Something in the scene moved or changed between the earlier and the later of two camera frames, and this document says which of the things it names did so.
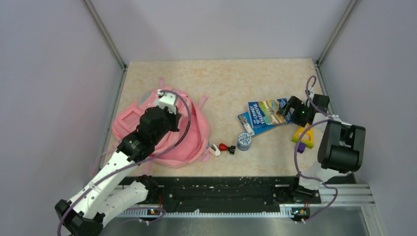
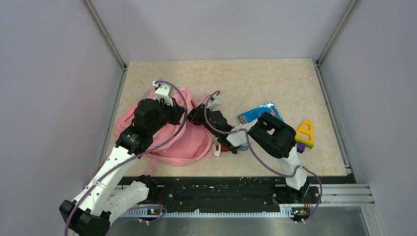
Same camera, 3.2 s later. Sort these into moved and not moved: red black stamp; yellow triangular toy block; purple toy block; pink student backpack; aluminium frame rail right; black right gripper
Moved: pink student backpack; black right gripper
Not moved: aluminium frame rail right; red black stamp; yellow triangular toy block; purple toy block
